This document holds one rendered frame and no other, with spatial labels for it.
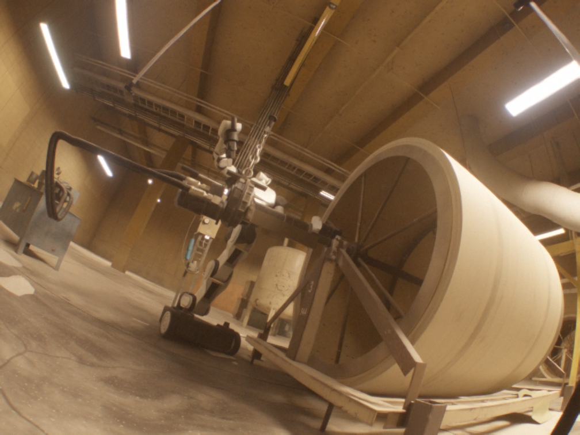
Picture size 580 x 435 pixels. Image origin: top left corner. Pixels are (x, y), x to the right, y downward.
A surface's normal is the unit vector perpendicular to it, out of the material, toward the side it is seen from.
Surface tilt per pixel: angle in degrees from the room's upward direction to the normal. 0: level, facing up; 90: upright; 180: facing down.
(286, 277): 90
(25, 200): 90
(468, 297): 108
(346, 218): 131
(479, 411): 90
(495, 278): 100
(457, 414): 90
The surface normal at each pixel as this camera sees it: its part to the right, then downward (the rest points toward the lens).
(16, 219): -0.06, -0.40
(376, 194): -0.13, 0.70
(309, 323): 0.35, -0.26
